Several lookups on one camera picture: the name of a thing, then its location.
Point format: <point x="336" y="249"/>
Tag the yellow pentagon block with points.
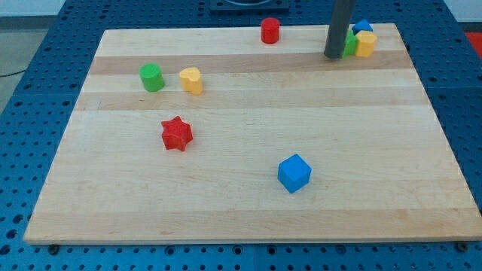
<point x="366" y="43"/>

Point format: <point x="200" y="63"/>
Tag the blue triangle block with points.
<point x="362" y="25"/>

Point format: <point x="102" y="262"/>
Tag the blue cube block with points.
<point x="294" y="173"/>

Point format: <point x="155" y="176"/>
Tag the green cylinder block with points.
<point x="151" y="77"/>

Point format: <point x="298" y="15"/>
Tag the red star block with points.
<point x="176" y="134"/>

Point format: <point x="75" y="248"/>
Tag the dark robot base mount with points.
<point x="249" y="5"/>

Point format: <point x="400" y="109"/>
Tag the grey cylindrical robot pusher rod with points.
<point x="337" y="31"/>

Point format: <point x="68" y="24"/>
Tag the red cylinder block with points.
<point x="270" y="30"/>

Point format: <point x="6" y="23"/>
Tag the yellow heart block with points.
<point x="191" y="80"/>

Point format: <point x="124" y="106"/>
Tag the green star block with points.
<point x="350" y="44"/>

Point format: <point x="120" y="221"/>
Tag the light wooden board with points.
<point x="382" y="169"/>

